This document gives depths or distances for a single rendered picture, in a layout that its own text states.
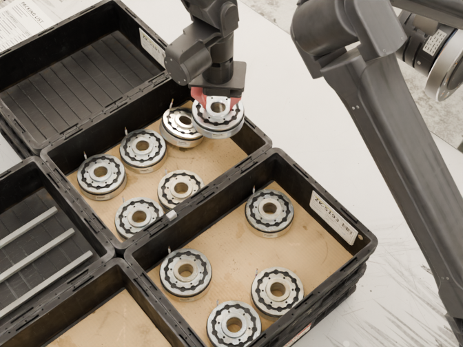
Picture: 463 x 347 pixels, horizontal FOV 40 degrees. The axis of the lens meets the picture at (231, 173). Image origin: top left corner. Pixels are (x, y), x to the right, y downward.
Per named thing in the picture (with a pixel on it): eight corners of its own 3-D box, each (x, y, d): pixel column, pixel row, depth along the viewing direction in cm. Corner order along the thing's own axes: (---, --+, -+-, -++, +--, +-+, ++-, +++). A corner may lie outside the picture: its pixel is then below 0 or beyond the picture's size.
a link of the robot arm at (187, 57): (238, 0, 100) (200, -18, 104) (184, 37, 95) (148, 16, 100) (245, 59, 109) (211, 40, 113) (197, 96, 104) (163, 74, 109)
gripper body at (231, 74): (244, 95, 115) (244, 67, 108) (187, 91, 115) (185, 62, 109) (247, 68, 118) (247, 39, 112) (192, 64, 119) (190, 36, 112)
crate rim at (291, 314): (275, 150, 135) (276, 143, 133) (379, 247, 123) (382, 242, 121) (120, 259, 120) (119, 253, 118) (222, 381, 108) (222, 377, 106)
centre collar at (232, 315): (237, 308, 120) (237, 307, 120) (252, 329, 118) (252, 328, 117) (215, 322, 119) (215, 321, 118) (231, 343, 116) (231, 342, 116)
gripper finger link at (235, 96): (240, 122, 121) (242, 91, 114) (203, 120, 122) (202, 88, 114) (243, 95, 125) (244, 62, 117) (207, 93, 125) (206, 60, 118)
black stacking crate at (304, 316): (272, 175, 143) (276, 146, 134) (368, 268, 131) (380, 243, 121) (127, 279, 128) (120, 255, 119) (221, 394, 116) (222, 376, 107)
